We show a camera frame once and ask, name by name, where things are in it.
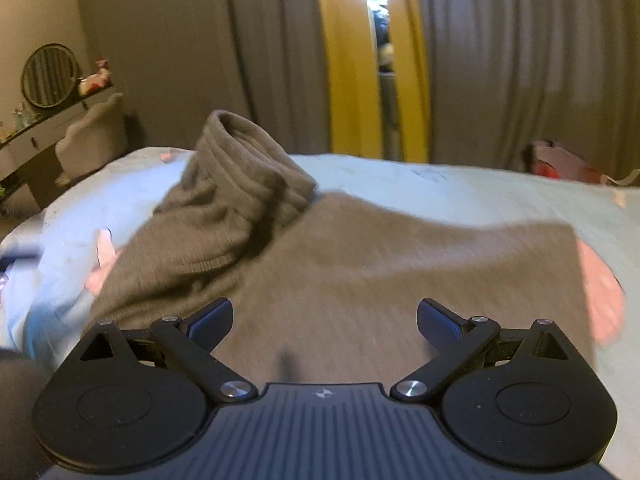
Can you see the red pink bag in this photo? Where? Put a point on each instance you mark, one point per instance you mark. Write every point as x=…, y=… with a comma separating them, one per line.
x=545, y=158

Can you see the round black framed mirror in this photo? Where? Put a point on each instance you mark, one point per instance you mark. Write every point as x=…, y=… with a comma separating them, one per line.
x=49, y=77

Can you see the grey curtain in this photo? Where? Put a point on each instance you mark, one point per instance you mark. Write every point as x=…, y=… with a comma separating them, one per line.
x=503, y=73

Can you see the dressing table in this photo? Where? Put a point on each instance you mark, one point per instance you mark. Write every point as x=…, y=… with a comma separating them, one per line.
x=29, y=166

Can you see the light blue bed sheet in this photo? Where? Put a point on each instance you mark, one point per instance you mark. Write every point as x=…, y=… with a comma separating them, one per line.
x=121, y=196

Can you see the small pink toy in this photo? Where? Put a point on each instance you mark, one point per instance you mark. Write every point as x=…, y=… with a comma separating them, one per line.
x=97, y=81

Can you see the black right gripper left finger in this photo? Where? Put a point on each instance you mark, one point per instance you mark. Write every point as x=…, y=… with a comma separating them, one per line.
x=129, y=399

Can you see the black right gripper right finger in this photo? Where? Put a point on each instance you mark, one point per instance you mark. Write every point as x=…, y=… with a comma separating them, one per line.
x=523, y=399

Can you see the brown knit pants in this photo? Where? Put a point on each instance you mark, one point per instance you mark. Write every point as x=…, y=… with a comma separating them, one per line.
x=325, y=286

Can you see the white fluffy chair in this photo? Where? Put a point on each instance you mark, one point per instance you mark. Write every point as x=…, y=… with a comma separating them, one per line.
x=93, y=141

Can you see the yellow curtain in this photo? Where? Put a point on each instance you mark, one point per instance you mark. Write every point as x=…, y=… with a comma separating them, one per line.
x=355, y=106

